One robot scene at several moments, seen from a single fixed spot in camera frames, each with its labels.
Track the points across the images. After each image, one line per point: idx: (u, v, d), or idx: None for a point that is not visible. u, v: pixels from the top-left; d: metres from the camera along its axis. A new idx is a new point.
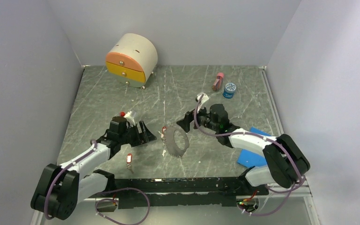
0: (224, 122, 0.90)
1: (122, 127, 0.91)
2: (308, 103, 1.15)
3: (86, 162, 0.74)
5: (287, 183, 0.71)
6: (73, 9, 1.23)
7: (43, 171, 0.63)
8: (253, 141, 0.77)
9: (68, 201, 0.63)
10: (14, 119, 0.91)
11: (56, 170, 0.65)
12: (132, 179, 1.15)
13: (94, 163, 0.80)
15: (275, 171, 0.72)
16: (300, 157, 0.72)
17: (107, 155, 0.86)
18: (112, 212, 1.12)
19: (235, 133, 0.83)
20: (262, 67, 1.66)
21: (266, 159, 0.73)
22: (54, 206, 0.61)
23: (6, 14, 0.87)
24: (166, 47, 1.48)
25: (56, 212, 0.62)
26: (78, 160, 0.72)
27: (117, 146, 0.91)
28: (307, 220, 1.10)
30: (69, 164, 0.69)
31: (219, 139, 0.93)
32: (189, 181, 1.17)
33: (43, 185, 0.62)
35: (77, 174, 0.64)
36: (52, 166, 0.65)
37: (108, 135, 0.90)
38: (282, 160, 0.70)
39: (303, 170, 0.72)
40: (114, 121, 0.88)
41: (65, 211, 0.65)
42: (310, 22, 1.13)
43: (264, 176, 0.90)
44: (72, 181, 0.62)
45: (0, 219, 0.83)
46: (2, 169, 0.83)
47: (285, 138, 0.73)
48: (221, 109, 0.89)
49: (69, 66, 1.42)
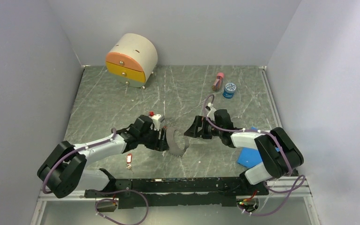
0: (228, 124, 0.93)
1: (146, 127, 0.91)
2: (308, 103, 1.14)
3: (97, 150, 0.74)
5: (277, 173, 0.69)
6: (73, 9, 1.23)
7: (57, 146, 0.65)
8: (251, 135, 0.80)
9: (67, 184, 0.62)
10: (14, 118, 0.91)
11: (68, 149, 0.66)
12: (132, 179, 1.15)
13: (105, 153, 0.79)
15: (266, 161, 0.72)
16: (291, 148, 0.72)
17: (121, 148, 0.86)
18: (112, 212, 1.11)
19: (237, 131, 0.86)
20: (262, 67, 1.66)
21: (258, 148, 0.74)
22: (55, 183, 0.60)
23: (6, 13, 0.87)
24: (166, 47, 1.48)
25: (54, 189, 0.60)
26: (91, 145, 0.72)
27: (133, 143, 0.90)
28: (307, 220, 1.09)
30: (81, 146, 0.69)
31: (223, 141, 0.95)
32: (189, 181, 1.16)
33: (53, 159, 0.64)
35: (85, 160, 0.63)
36: (66, 144, 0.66)
37: (130, 129, 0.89)
38: (273, 148, 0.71)
39: (295, 163, 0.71)
40: (141, 119, 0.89)
41: (63, 192, 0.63)
42: (309, 22, 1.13)
43: (260, 172, 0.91)
44: (79, 164, 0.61)
45: (0, 219, 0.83)
46: (2, 170, 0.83)
47: (278, 131, 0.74)
48: (224, 112, 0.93)
49: (69, 66, 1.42)
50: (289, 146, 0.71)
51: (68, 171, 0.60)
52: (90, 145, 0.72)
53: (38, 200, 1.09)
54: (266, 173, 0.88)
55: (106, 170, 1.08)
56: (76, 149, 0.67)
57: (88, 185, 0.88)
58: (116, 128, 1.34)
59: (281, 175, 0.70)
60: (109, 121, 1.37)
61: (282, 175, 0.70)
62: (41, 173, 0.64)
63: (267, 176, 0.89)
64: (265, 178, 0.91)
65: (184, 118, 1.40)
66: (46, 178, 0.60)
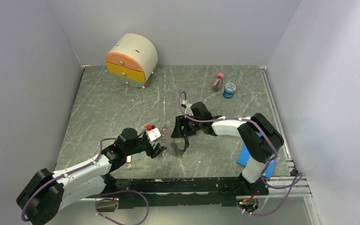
0: (206, 115, 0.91)
1: (131, 142, 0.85)
2: (308, 103, 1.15)
3: (79, 175, 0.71)
5: (263, 157, 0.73)
6: (73, 9, 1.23)
7: (35, 174, 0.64)
8: (232, 124, 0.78)
9: (47, 210, 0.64)
10: (14, 118, 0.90)
11: (47, 178, 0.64)
12: (132, 179, 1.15)
13: (89, 176, 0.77)
15: (251, 147, 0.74)
16: (272, 132, 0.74)
17: (107, 169, 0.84)
18: (112, 212, 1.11)
19: (217, 120, 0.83)
20: (262, 67, 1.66)
21: (241, 137, 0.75)
22: (33, 211, 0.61)
23: (6, 14, 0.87)
24: (166, 47, 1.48)
25: (32, 217, 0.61)
26: (71, 172, 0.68)
27: (120, 161, 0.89)
28: (307, 220, 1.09)
30: (60, 175, 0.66)
31: (204, 130, 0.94)
32: (189, 181, 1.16)
33: (31, 188, 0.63)
35: (62, 190, 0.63)
36: (45, 172, 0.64)
37: (115, 147, 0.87)
38: (256, 135, 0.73)
39: (277, 144, 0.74)
40: (123, 136, 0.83)
41: (43, 216, 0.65)
42: (309, 22, 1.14)
43: (253, 165, 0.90)
44: (56, 195, 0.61)
45: (0, 219, 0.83)
46: (2, 170, 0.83)
47: (258, 116, 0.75)
48: (200, 104, 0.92)
49: (69, 66, 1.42)
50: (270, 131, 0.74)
51: (46, 201, 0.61)
52: (69, 172, 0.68)
53: None
54: (259, 166, 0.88)
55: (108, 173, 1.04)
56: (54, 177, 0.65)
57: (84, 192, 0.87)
58: (116, 128, 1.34)
59: (266, 159, 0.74)
60: (109, 121, 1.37)
61: (267, 158, 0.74)
62: (20, 198, 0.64)
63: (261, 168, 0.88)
64: (260, 171, 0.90)
65: None
66: (24, 209, 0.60)
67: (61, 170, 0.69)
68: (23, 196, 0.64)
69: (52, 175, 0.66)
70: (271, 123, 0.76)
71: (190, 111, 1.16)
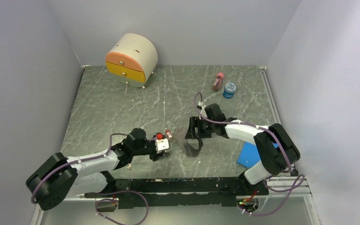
0: (220, 116, 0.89)
1: (138, 142, 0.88)
2: (308, 103, 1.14)
3: (91, 164, 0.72)
5: (275, 169, 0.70)
6: (73, 9, 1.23)
7: (51, 156, 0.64)
8: (247, 131, 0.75)
9: (56, 195, 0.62)
10: (14, 118, 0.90)
11: (61, 162, 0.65)
12: (132, 179, 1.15)
13: (97, 168, 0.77)
15: (264, 157, 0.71)
16: (290, 146, 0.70)
17: (113, 165, 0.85)
18: (112, 212, 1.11)
19: (232, 123, 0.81)
20: (262, 67, 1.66)
21: (256, 146, 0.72)
22: (42, 193, 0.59)
23: (6, 14, 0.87)
24: (165, 48, 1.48)
25: (41, 199, 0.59)
26: (84, 160, 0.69)
27: (127, 160, 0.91)
28: (307, 220, 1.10)
30: (74, 160, 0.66)
31: (216, 131, 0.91)
32: (189, 181, 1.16)
33: (44, 169, 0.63)
35: (75, 174, 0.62)
36: (60, 156, 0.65)
37: (123, 146, 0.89)
38: (272, 146, 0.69)
39: (293, 159, 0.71)
40: (131, 135, 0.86)
41: (51, 202, 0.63)
42: (309, 22, 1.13)
43: (259, 170, 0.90)
44: (69, 178, 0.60)
45: (1, 219, 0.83)
46: (2, 170, 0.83)
47: (277, 128, 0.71)
48: (216, 106, 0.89)
49: (69, 66, 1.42)
50: (288, 144, 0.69)
51: (57, 185, 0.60)
52: (83, 159, 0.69)
53: None
54: (264, 170, 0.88)
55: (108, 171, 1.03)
56: (68, 161, 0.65)
57: (84, 189, 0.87)
58: (116, 128, 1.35)
59: (278, 172, 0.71)
60: (109, 121, 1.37)
61: (280, 171, 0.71)
62: (30, 180, 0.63)
63: (266, 175, 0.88)
64: (265, 176, 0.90)
65: (184, 118, 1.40)
66: (34, 191, 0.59)
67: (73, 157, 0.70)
68: (33, 178, 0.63)
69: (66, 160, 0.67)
70: (289, 136, 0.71)
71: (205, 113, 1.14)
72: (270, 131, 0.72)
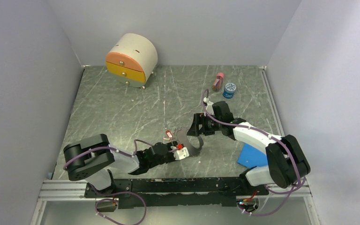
0: (227, 115, 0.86)
1: (158, 156, 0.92)
2: (308, 103, 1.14)
3: (121, 158, 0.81)
5: (284, 183, 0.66)
6: (73, 9, 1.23)
7: (99, 134, 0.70)
8: (257, 138, 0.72)
9: (85, 172, 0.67)
10: (14, 118, 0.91)
11: (102, 143, 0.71)
12: (132, 179, 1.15)
13: (123, 162, 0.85)
15: (273, 169, 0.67)
16: (301, 160, 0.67)
17: (129, 170, 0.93)
18: (112, 212, 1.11)
19: (240, 126, 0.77)
20: (262, 67, 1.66)
21: (266, 157, 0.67)
22: (76, 166, 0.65)
23: (6, 14, 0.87)
24: (165, 48, 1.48)
25: (73, 169, 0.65)
26: (120, 151, 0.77)
27: (142, 169, 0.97)
28: (307, 220, 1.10)
30: (113, 147, 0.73)
31: (223, 131, 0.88)
32: (189, 181, 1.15)
33: (87, 143, 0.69)
35: (112, 160, 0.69)
36: (103, 137, 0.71)
37: (144, 155, 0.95)
38: (284, 159, 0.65)
39: (302, 173, 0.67)
40: (153, 149, 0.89)
41: (76, 177, 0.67)
42: (309, 22, 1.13)
43: (264, 176, 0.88)
44: (106, 162, 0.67)
45: (1, 219, 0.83)
46: (2, 171, 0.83)
47: (290, 139, 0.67)
48: (225, 105, 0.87)
49: (69, 66, 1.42)
50: (300, 159, 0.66)
51: (93, 165, 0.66)
52: (120, 151, 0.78)
53: (38, 200, 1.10)
54: (270, 177, 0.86)
55: (110, 170, 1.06)
56: (109, 146, 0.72)
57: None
58: (116, 128, 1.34)
59: (286, 185, 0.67)
60: (109, 121, 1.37)
61: (288, 185, 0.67)
62: (68, 147, 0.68)
63: (268, 181, 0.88)
64: (268, 182, 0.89)
65: (184, 118, 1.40)
66: (71, 160, 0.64)
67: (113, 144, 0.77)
68: (71, 146, 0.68)
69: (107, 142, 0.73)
70: (302, 150, 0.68)
71: (211, 109, 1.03)
72: (282, 142, 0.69)
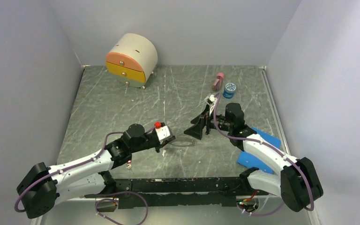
0: (240, 123, 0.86)
1: (136, 139, 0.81)
2: (308, 103, 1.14)
3: (78, 171, 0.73)
5: (297, 206, 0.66)
6: (73, 9, 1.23)
7: (32, 168, 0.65)
8: (272, 157, 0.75)
9: (40, 206, 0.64)
10: (14, 118, 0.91)
11: (43, 173, 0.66)
12: (132, 179, 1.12)
13: (90, 172, 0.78)
15: (287, 192, 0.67)
16: (315, 184, 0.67)
17: (109, 165, 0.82)
18: (112, 212, 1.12)
19: (251, 140, 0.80)
20: (262, 67, 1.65)
21: (281, 178, 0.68)
22: (26, 205, 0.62)
23: (6, 14, 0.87)
24: (165, 47, 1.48)
25: (26, 210, 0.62)
26: (66, 169, 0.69)
27: (125, 158, 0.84)
28: (307, 220, 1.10)
30: (55, 172, 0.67)
31: (232, 140, 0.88)
32: (189, 181, 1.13)
33: (28, 180, 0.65)
35: (55, 186, 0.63)
36: (42, 167, 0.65)
37: (120, 142, 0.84)
38: (298, 183, 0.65)
39: (316, 198, 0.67)
40: (128, 133, 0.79)
41: (37, 212, 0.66)
42: (310, 22, 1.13)
43: (270, 187, 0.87)
44: (48, 191, 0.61)
45: (1, 219, 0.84)
46: (3, 171, 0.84)
47: (305, 162, 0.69)
48: (239, 109, 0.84)
49: (69, 66, 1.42)
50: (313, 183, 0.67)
51: (38, 198, 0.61)
52: (66, 168, 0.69)
53: None
54: (276, 190, 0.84)
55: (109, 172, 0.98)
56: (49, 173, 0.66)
57: (81, 191, 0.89)
58: (116, 129, 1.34)
59: (300, 209, 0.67)
60: (109, 121, 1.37)
61: (301, 209, 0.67)
62: (19, 189, 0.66)
63: (276, 193, 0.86)
64: (272, 192, 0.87)
65: (184, 118, 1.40)
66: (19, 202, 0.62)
67: (58, 165, 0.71)
68: (21, 188, 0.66)
69: (48, 169, 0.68)
70: (316, 173, 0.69)
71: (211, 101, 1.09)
72: (296, 164, 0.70)
